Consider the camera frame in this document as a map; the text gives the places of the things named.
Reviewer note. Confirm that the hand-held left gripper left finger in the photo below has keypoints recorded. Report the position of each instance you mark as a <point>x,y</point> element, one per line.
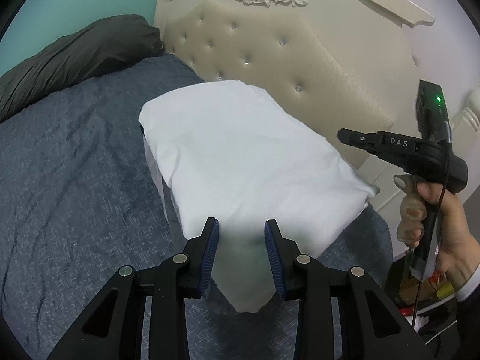
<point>210,255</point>

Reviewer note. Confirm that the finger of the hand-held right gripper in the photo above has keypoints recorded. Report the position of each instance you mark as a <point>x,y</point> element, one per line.
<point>358,138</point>

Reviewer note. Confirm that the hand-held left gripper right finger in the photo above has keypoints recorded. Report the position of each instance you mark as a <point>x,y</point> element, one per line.
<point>273,258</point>

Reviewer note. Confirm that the white long-sleeve shirt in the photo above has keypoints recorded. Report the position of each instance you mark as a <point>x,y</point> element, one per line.
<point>243,172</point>

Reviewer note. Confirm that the person's right forearm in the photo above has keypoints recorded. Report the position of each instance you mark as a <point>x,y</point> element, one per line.
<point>468,326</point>

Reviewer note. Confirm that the person's right hand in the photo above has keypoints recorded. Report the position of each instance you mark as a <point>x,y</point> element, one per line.
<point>446,232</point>

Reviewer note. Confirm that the cream tufted headboard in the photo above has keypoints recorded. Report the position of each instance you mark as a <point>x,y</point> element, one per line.
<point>307,45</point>

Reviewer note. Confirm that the floor clutter pile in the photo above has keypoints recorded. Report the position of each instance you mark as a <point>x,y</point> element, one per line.
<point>423,300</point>

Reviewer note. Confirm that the bed with blue patterned sheet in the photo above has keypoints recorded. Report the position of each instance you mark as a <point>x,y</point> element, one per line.
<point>75,195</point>

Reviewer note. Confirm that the dark grey rolled duvet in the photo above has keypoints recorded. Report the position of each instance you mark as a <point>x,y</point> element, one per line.
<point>75,63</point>

